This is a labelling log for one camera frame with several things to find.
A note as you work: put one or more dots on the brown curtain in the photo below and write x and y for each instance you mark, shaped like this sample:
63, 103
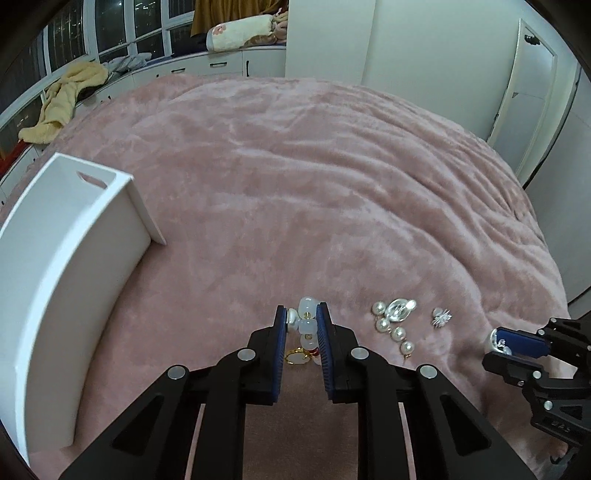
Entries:
217, 14

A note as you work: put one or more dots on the white wooden storage box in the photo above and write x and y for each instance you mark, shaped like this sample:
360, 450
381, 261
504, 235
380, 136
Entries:
69, 295

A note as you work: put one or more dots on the grey cloth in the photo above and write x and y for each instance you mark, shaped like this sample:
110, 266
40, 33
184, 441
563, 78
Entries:
124, 62

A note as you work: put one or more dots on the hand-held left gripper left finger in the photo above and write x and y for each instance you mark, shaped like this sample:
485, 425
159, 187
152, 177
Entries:
280, 339

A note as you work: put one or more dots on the floral cream pillow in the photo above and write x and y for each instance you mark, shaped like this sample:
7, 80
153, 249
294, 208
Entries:
244, 30

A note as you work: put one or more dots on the silver starburst earring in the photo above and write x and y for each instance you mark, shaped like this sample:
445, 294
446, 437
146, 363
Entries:
441, 317

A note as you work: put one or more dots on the white wardrobe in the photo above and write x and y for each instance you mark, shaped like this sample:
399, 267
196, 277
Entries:
330, 41

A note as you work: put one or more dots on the window with white frames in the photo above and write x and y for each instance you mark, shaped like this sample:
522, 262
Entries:
69, 41

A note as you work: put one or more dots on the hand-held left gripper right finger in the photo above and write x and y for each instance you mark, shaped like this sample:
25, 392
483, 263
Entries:
323, 341

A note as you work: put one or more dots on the pink fluffy blanket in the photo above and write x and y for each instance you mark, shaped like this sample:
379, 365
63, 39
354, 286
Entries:
323, 194

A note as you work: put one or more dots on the yellow towel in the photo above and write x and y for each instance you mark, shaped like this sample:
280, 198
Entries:
60, 101

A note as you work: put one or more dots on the small silver earring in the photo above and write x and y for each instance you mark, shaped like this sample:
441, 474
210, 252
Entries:
497, 342

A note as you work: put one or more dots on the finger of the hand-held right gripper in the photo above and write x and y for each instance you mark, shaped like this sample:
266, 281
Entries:
524, 342
512, 367

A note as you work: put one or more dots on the pearl and silver drop earring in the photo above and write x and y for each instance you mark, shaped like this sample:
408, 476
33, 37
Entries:
397, 318

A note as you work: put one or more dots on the white low cabinet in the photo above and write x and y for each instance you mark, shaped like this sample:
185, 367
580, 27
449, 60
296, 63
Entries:
221, 62

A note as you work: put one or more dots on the white door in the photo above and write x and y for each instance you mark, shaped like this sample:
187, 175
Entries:
526, 101

